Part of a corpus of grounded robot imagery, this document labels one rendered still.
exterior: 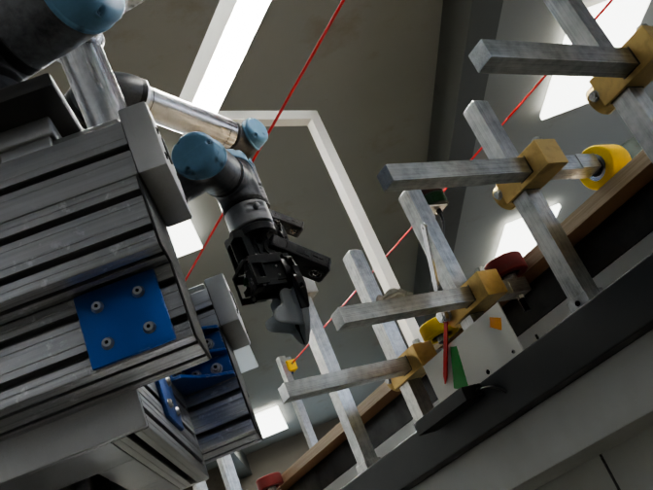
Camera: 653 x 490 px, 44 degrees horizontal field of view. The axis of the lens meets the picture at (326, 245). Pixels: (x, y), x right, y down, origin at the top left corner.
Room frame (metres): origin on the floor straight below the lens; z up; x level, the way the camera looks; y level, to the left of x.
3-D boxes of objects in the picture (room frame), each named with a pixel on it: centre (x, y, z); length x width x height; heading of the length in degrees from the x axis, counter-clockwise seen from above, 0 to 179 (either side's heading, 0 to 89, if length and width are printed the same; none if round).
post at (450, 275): (1.47, -0.19, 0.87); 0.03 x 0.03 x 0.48; 37
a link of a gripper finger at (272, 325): (1.21, 0.11, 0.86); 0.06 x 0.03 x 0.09; 127
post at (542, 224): (1.27, -0.34, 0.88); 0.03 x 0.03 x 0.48; 37
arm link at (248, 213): (1.20, 0.10, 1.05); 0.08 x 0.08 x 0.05
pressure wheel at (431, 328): (1.70, -0.15, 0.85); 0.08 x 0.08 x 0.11
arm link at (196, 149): (1.11, 0.14, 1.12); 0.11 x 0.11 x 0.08; 79
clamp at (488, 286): (1.46, -0.21, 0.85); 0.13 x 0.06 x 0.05; 37
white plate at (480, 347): (1.48, -0.16, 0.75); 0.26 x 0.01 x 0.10; 37
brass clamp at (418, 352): (1.66, -0.06, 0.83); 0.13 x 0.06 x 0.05; 37
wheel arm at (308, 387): (1.58, 0.01, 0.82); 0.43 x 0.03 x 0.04; 127
